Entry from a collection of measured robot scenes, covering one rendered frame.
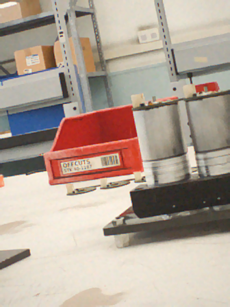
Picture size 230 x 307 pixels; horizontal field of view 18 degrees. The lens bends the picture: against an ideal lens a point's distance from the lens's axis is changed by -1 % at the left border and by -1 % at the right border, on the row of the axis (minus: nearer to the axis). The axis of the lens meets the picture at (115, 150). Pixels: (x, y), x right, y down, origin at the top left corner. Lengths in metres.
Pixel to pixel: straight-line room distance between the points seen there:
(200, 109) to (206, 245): 0.08
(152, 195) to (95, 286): 0.10
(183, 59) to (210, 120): 2.30
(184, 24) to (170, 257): 4.56
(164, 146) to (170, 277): 0.11
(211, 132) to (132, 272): 0.10
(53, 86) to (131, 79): 2.14
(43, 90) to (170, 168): 2.49
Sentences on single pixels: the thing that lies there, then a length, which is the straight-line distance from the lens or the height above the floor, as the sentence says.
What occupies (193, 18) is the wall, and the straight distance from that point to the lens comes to 4.83.
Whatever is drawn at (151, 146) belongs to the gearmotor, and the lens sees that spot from 0.36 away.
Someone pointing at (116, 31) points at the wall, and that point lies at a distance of 4.97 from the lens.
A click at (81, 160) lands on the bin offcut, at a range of 0.66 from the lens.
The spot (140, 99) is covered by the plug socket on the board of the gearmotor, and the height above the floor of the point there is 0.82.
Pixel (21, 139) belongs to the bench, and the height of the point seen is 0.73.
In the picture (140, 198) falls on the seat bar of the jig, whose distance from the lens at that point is 0.37.
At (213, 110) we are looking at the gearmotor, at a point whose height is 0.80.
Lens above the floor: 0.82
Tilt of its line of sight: 4 degrees down
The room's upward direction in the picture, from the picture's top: 11 degrees counter-clockwise
